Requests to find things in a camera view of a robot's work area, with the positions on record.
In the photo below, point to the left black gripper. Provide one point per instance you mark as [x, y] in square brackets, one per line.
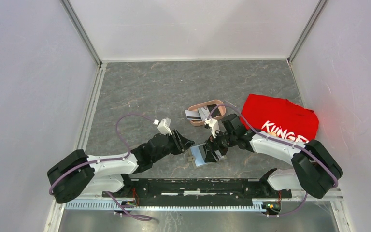
[184, 143]

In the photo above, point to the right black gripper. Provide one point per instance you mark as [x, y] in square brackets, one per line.
[212, 144]

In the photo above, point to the grey card holder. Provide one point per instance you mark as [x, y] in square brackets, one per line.
[200, 156]

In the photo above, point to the pink oval tray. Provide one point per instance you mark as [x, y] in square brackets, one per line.
[222, 110]

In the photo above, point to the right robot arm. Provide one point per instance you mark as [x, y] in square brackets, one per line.
[314, 170]

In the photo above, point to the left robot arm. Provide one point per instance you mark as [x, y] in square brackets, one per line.
[79, 173]

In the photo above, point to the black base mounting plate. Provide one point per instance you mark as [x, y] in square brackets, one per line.
[199, 192]

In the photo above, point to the red printed t-shirt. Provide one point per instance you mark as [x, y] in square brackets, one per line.
[280, 117]

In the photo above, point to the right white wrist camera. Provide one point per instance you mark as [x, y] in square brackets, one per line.
[213, 125]

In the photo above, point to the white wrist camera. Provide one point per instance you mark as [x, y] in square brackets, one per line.
[163, 126]
[213, 125]

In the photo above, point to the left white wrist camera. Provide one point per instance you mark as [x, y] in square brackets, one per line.
[163, 126]

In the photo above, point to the aluminium frame rail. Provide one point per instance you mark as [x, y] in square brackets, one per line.
[257, 204]

